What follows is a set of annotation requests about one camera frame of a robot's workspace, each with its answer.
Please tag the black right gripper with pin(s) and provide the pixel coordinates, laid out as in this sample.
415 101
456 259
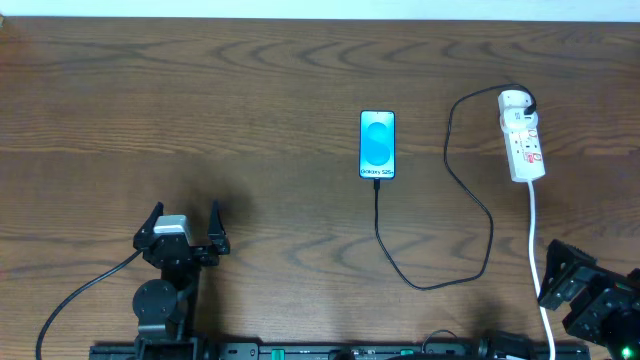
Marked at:
578 279

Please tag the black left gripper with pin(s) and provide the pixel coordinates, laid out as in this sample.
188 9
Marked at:
201 251

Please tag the blue Galaxy smartphone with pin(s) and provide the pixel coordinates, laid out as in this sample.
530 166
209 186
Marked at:
377 151

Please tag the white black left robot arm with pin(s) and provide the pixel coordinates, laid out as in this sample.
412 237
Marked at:
165 307

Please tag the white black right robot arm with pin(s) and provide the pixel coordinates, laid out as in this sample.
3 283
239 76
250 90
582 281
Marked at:
604 305

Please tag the white USB charger plug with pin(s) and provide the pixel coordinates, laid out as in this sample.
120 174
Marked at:
517 99

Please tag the white power strip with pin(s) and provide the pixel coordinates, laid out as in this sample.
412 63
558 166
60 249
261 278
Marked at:
522 144

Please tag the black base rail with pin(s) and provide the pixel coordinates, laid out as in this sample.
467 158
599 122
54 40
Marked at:
251 351

